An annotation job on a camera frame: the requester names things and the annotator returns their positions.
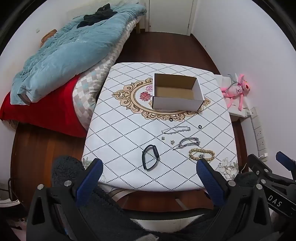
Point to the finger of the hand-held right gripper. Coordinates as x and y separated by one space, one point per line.
257 165
285 158

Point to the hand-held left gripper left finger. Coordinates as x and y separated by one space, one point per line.
91 178

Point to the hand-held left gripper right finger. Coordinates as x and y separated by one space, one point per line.
208 178

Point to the black fitness band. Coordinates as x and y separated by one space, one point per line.
156 151

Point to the white cardboard box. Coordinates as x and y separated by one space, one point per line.
175 103

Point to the person's dark fuzzy pants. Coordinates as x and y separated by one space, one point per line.
108 208

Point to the white side table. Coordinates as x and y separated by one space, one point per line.
241 111

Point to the pink plush toy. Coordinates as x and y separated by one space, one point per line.
235 90

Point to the red blanket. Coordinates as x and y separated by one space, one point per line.
46 111

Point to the white power strip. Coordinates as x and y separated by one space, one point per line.
9 201

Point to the checkered bed sheet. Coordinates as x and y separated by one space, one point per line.
87 92

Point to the light blue quilt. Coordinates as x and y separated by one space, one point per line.
69 53

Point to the brown wooden object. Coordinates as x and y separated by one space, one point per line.
47 36

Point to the black cloth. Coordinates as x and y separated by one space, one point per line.
97 16

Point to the white door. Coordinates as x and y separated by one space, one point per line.
171 16

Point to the wooden bed frame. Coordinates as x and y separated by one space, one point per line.
140 26

